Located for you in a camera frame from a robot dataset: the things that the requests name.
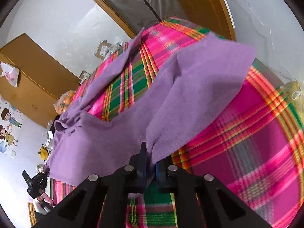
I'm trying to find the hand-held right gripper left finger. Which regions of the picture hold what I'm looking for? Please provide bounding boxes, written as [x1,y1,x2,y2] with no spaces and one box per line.
[36,142,149,228]

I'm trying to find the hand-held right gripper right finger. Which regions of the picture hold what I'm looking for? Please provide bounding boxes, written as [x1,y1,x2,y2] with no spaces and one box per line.
[154,163,273,228]

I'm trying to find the purple sweater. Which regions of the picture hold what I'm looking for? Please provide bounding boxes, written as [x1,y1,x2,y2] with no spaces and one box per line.
[47,27,257,188]

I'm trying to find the person's left hand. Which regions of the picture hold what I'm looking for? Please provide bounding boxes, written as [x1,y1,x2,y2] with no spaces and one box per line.
[33,192,55,209]

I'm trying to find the bag of oranges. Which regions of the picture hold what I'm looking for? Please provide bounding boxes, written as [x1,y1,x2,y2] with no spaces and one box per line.
[54,90,78,114]

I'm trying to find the wooden wardrobe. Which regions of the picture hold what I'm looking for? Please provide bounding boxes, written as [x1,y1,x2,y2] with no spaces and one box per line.
[0,33,82,129]

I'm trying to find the pink green plaid bed sheet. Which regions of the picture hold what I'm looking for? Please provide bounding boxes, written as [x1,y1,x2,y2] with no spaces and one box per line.
[49,17,304,228]

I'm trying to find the small white box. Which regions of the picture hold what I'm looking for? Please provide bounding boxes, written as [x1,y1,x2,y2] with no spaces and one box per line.
[79,71,92,85]

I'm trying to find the white pink plastic bag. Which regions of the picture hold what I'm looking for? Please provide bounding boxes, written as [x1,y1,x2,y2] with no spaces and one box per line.
[0,62,20,88]

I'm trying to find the grey parcel bag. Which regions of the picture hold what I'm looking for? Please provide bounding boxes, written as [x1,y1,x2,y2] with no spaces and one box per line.
[109,41,126,53]

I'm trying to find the brown cardboard box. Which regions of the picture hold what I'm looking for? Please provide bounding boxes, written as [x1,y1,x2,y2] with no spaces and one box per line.
[94,40,113,61]

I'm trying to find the pale yellow plastic bag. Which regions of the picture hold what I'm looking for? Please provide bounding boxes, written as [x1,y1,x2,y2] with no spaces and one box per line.
[280,81,304,114]

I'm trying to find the clear plastic door curtain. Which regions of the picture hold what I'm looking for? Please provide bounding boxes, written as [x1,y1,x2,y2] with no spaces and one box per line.
[97,0,162,29]

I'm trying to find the wooden door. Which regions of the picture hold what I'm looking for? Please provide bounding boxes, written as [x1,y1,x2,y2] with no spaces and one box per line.
[165,0,235,41]

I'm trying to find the cartoon couple wall sticker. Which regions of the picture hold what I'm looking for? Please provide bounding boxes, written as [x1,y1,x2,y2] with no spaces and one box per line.
[0,95,24,158]

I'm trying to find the wooden door frame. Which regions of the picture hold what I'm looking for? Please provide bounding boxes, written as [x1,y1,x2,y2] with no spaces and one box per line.
[69,0,137,38]

